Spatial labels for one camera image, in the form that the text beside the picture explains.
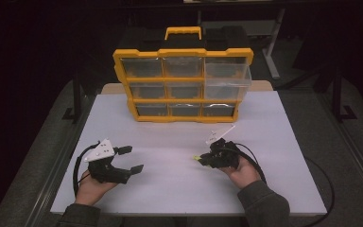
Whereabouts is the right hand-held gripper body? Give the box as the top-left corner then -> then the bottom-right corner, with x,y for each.
202,125 -> 241,169

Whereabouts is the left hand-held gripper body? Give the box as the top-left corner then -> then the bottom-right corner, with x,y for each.
83,138 -> 132,184

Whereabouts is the clear plastic drawer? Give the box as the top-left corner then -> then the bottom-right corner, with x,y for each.
203,61 -> 252,101

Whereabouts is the yellow black organizer case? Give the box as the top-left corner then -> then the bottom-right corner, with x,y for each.
112,26 -> 255,124

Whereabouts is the person's left hand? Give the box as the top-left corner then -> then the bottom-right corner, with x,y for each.
75,171 -> 119,206

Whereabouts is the person's right hand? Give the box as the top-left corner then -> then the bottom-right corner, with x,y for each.
218,155 -> 262,190

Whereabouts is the wooden board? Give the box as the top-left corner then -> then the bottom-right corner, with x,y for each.
101,79 -> 274,95

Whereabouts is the black metal stand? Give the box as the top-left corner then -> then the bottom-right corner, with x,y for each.
331,67 -> 358,123
61,72 -> 83,122

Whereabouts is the grid of clear drawers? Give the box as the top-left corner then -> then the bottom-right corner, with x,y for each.
120,57 -> 236,117

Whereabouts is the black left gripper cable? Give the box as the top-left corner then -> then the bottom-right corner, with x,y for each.
72,141 -> 100,198

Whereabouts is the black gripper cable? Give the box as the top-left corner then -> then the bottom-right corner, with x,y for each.
233,142 -> 336,227
72,141 -> 100,198

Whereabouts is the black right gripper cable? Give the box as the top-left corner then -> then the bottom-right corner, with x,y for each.
233,142 -> 336,227

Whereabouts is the white desk frame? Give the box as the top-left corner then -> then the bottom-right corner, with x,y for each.
197,9 -> 286,80

